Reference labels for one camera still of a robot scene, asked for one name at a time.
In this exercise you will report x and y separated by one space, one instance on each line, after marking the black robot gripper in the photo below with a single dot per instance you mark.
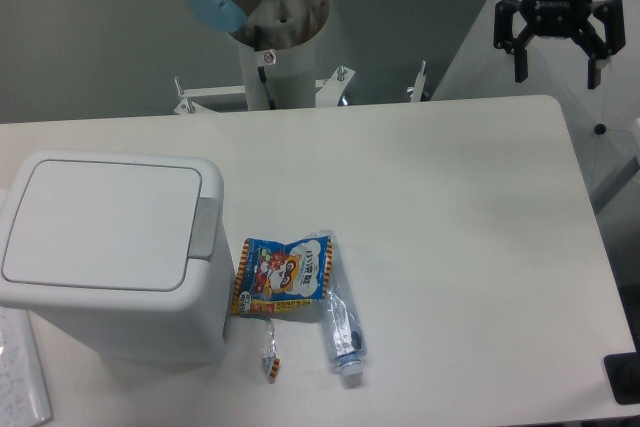
561 19

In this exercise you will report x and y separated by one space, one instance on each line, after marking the white push-lid trash can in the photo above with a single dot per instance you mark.
126 253

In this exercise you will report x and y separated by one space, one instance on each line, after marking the white umbrella with lettering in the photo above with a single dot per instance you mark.
599 121

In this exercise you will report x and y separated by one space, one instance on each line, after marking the black clamp at table edge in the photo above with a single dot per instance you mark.
623 374

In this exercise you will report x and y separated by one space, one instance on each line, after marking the blue snack bag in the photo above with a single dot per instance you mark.
273 277

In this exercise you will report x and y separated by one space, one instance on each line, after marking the crushed clear plastic bottle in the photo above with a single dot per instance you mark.
343 336

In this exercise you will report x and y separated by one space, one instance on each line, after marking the small torn wrapper piece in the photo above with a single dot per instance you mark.
270 359

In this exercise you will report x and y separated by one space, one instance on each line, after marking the white notebook paper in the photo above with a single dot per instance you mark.
24 396

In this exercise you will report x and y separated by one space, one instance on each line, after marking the white bracket with bolt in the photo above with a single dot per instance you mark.
416 92

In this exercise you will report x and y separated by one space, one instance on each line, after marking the white metal base bracket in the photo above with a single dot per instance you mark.
329 92

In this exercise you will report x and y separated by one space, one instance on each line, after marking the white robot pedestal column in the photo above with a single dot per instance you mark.
282 57

